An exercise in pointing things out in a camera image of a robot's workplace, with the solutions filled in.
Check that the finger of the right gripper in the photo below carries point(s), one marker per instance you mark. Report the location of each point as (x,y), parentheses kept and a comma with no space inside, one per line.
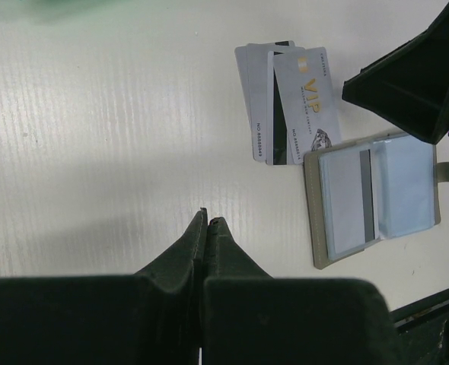
(409,86)

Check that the silver card with stripe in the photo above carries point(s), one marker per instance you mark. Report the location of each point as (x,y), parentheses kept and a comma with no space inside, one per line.
(278,148)

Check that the silver diamond print card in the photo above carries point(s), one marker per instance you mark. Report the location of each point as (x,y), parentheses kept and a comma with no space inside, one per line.
(308,102)

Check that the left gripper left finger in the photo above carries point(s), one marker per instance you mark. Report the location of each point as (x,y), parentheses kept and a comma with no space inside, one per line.
(149,317)

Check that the silver card beside diamond card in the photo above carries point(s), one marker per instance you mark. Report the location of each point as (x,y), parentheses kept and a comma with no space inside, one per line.
(254,63)

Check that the grey card holder wallet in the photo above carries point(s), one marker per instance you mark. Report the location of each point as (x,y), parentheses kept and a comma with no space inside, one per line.
(405,176)

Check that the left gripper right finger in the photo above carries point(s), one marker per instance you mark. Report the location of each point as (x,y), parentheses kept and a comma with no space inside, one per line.
(248,317)

